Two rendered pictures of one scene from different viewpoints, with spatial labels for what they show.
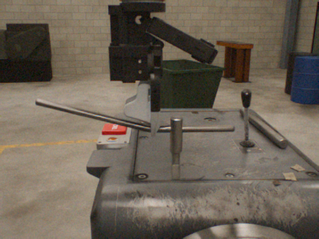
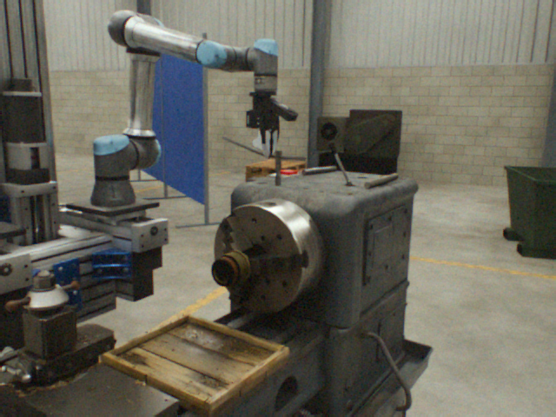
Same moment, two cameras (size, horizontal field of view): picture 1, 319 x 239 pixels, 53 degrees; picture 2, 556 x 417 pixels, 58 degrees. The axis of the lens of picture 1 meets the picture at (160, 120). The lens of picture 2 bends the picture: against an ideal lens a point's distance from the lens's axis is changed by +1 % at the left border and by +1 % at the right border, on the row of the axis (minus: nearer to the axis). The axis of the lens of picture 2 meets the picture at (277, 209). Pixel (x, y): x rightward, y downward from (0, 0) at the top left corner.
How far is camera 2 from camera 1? 1.22 m
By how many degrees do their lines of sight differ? 35
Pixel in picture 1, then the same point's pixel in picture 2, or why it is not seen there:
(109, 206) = (239, 189)
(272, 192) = (314, 195)
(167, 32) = (270, 104)
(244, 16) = not seen: outside the picture
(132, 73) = (255, 123)
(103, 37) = (479, 132)
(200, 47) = (283, 112)
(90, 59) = (454, 162)
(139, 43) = (261, 109)
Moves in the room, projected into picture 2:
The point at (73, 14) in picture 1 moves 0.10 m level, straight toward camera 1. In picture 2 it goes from (440, 98) to (440, 98)
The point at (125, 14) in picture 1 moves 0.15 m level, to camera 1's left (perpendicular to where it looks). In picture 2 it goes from (255, 96) to (220, 95)
